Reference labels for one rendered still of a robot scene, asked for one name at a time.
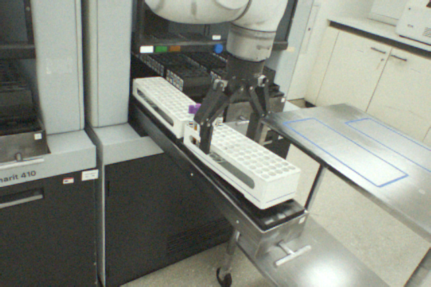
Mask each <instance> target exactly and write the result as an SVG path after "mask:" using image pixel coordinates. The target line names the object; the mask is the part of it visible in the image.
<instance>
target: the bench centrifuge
mask: <svg viewBox="0 0 431 287"><path fill-rule="evenodd" d="M394 33H396V34H398V35H399V36H401V37H406V36H407V37H410V38H411V39H414V40H419V41H421V42H425V43H428V44H431V0H409V1H408V2H407V3H406V4H405V6H404V8H403V11H402V12H401V15H400V17H399V20H398V23H397V25H396V28H395V31H394Z"/></svg>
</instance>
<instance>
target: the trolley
mask: <svg viewBox="0 0 431 287"><path fill-rule="evenodd" d="M268 128H270V129H272V130H273V131H274V132H276V133H277V134H278V135H279V136H280V137H282V138H284V139H285V140H287V141H288V142H290V143H291V144H292V145H294V146H295V147H296V148H297V149H299V150H301V151H302V152H304V153H305V154H306V155H307V156H309V157H311V158H312V159H313V160H316V162H318V163H319V164H320V166H319V169H318V171H317V175H316V177H315V179H314V181H313V183H312V186H311V188H310V192H309V194H308V197H307V199H306V203H305V205H304V208H306V211H307V212H310V209H311V207H312V204H313V201H314V199H315V196H317V193H318V191H319V187H320V185H321V182H322V180H323V177H324V174H325V171H326V170H328V171H330V172H332V173H333V174H335V175H336V176H337V177H338V178H340V179H341V180H342V181H344V182H345V183H347V184H348V185H349V186H350V187H352V188H354V189H356V190H357V191H359V193H361V194H362V195H363V196H364V197H366V198H367V199H369V200H370V201H372V202H373V203H375V204H376V205H377V206H378V207H380V208H382V209H384V210H385V211H386V212H387V213H388V214H390V215H391V216H392V217H394V218H395V219H397V220H398V221H400V222H401V223H402V224H404V225H406V226H407V227H408V228H410V229H411V230H412V231H414V232H415V233H416V234H418V236H420V237H421V238H423V239H424V240H426V241H428V242H429V243H430V244H431V146H430V145H428V144H426V143H424V142H422V141H420V140H418V139H416V138H414V137H412V136H410V135H408V134H406V133H404V132H402V131H400V130H399V129H397V128H395V127H393V126H392V125H390V124H388V123H386V122H384V121H382V120H380V119H377V118H375V117H373V116H372V115H370V114H368V113H366V112H364V111H363V110H360V109H359V108H356V107H354V106H352V105H350V104H348V103H347V102H344V103H339V104H333V105H328V106H320V107H314V108H306V109H300V110H291V111H286V112H280V113H271V114H267V117H266V118H265V119H263V118H262V121H261V126H260V127H259V131H258V134H257V139H256V143H258V144H259V145H261V146H263V144H264V141H265V137H266V133H267V129H268ZM238 235H239V231H237V229H235V227H232V232H231V233H230V237H229V241H228V246H227V249H226V254H225V257H224V262H223V265H222V266H221V267H218V268H217V269H216V278H217V281H218V283H220V285H221V286H222V287H230V286H231V284H232V278H231V275H230V273H231V267H230V264H231V261H232V259H233V256H234V251H235V248H236V245H237V246H238V248H239V249H240V250H241V251H242V252H243V253H244V255H245V256H246V257H247V258H248V260H249V261H250V262H251V263H252V264H253V265H254V266H255V268H256V269H257V270H258V271H259V273H260V274H262V276H263V277H264V278H265V279H266V280H267V282H268V283H269V284H270V286H271V287H391V286H390V285H388V284H387V283H386V282H385V281H384V280H383V279H382V278H381V277H380V276H378V275H377V274H376V273H375V272H373V271H372V270H371V269H370V268H369V267H367V266H366V265H365V264H364V263H362V262H361V261H360V260H359V259H358V258H357V257H356V256H355V255H354V254H353V253H352V252H351V251H350V250H349V249H348V248H346V247H345V246H344V245H343V244H341V243H340V242H339V241H338V240H337V239H335V238H334V237H333V236H332V234H330V233H329V232H328V231H327V230H326V229H324V228H323V227H322V226H321V225H320V224H318V223H317V222H316V221H315V220H313V219H312V218H311V216H310V215H308V219H307V221H306V224H305V226H304V229H302V233H301V235H300V236H299V237H298V238H295V239H294V240H292V241H290V242H287V243H285V244H286V246H287V247H288V248H290V249H291V250H293V251H296V250H298V249H300V248H302V247H303V246H304V245H310V246H311V251H309V252H308V253H305V254H303V255H301V256H299V257H298V258H296V259H294V260H292V261H290V262H289V263H287V264H285V265H283V266H281V267H279V268H278V269H277V268H274V266H273V262H274V261H277V260H278V259H280V258H281V257H283V256H285V255H286V254H285V253H284V252H283V251H282V250H281V249H280V248H279V247H278V248H276V249H273V250H271V251H269V252H267V253H265V254H263V255H261V256H258V257H257V258H255V253H256V250H255V249H254V248H253V247H252V245H251V244H250V243H249V242H248V241H247V240H246V239H245V238H244V237H240V238H238ZM430 274H431V247H430V248H429V249H428V250H427V251H426V253H425V255H424V257H423V258H422V260H421V261H420V262H419V264H418V266H417V267H416V268H415V269H414V271H413V273H412V275H411V276H410V278H409V279H408V280H407V281H406V283H405V284H404V285H403V287H422V285H423V284H424V282H425V281H426V280H427V279H428V276H429V275H430Z"/></svg>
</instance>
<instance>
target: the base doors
mask: <svg viewBox="0 0 431 287"><path fill-rule="evenodd" d="M371 47H373V48H374V47H375V48H376V50H379V51H382V52H386V53H385V54H383V53H380V52H378V51H374V50H372V48H371ZM356 49H360V50H362V51H364V52H365V53H364V54H362V53H359V51H356ZM390 55H395V56H397V57H401V58H403V59H407V61H406V62H405V61H403V60H401V59H398V58H395V57H391V56H390ZM381 59H384V61H380V60H381ZM378 63H380V66H379V68H378V70H376V68H377V65H378ZM409 67H411V68H414V69H416V70H418V71H421V72H422V73H421V74H419V73H416V72H414V71H412V70H410V69H409ZM304 100H306V101H308V102H310V103H312V104H314V105H316V106H317V107H320V106H328V105H333V104H339V103H344V102H347V103H348V104H350V105H352V106H354V107H356V108H359V109H360V110H363V111H364V112H366V113H368V114H370V115H372V116H373V117H375V118H377V119H380V120H382V121H384V122H386V123H388V124H390V125H392V126H393V127H395V128H397V129H399V130H400V131H402V132H404V133H406V134H408V135H410V136H412V137H414V138H416V139H418V140H420V141H422V142H424V143H426V144H428V145H430V146H431V60H429V59H425V58H422V57H419V56H418V55H414V54H411V53H408V52H405V51H401V50H399V49H394V48H392V47H389V46H386V45H385V44H382V43H379V42H375V41H373V40H369V39H366V38H362V37H359V36H356V35H355V34H352V33H349V32H344V31H342V30H338V29H335V28H332V27H328V26H326V28H325V32H324V34H323V38H322V41H321V45H320V48H319V51H318V55H317V58H316V61H315V64H314V67H313V71H312V74H311V77H310V81H309V84H308V87H307V90H306V94H305V97H304Z"/></svg>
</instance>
